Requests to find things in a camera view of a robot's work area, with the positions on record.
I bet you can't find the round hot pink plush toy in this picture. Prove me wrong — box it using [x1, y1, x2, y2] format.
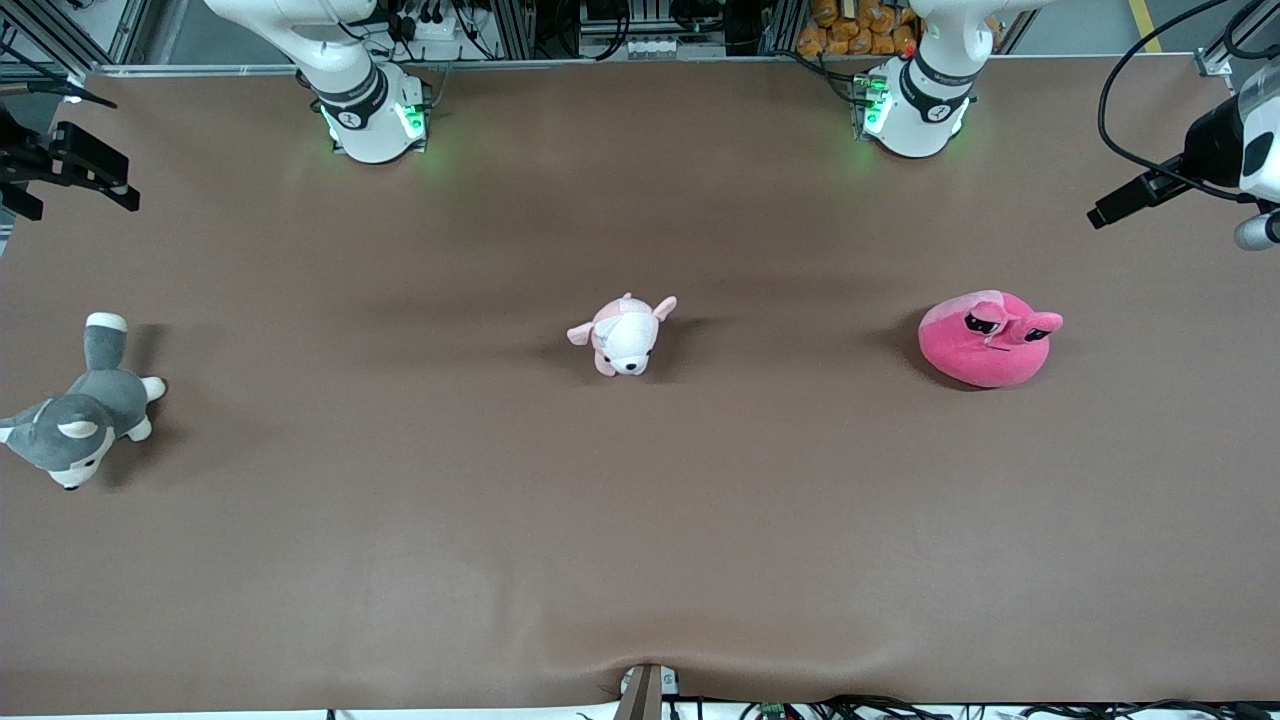
[918, 290, 1064, 390]

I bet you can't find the grey white husky plush toy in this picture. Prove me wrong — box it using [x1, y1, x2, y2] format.
[0, 312, 167, 491]

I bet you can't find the orange snack packets pile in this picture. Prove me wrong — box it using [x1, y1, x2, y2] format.
[797, 0, 1003, 58]

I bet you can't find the pale pink white plush puppy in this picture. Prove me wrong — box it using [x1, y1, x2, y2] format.
[566, 293, 679, 378]

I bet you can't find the brown table mat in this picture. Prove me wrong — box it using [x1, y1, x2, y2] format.
[0, 55, 1280, 713]

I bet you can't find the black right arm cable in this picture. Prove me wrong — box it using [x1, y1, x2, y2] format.
[0, 78, 119, 109]

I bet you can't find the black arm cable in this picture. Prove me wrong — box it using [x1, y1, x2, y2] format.
[1097, 0, 1246, 203]
[0, 78, 119, 109]

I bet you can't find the aluminium frame profile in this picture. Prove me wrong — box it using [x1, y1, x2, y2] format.
[1195, 0, 1280, 77]
[0, 0, 151, 79]

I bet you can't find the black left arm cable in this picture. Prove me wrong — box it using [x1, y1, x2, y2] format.
[1097, 0, 1246, 203]

